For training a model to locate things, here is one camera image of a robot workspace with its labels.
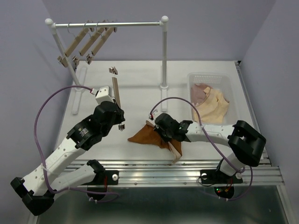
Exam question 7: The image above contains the brown underwear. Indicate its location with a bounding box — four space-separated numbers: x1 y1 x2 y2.
128 119 183 163

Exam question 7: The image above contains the pink underwear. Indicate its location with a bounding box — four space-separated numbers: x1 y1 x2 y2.
191 83 210 105

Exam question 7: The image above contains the wooden hanger with brown cloth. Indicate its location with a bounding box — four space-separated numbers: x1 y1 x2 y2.
109 67 125 131

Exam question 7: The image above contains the beige underwear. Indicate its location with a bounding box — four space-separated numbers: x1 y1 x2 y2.
192 86 229 124

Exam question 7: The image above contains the wooden hanger with beige cloth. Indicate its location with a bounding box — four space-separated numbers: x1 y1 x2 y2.
85 27 117 64

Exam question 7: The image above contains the wooden clip hanger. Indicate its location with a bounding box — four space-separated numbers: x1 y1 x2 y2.
57 28 94 68
71 27 101 65

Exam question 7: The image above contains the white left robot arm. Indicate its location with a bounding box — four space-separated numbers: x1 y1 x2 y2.
10 101 125 216

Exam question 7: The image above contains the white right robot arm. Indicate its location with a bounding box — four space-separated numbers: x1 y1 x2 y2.
154 113 266 184

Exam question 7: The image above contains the empty wooden clip hanger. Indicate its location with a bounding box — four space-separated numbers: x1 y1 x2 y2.
57 28 94 68

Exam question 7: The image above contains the white clothes rack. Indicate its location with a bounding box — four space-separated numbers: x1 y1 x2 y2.
45 15 169 112

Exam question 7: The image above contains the white plastic basket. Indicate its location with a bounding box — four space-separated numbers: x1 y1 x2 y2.
187 72 240 125

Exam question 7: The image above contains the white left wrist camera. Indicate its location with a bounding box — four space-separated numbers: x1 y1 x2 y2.
95 85 114 105

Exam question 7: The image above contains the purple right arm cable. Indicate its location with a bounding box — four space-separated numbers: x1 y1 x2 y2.
149 97 254 202

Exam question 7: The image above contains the aluminium mounting rail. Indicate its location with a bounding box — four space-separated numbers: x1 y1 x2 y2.
53 149 286 187

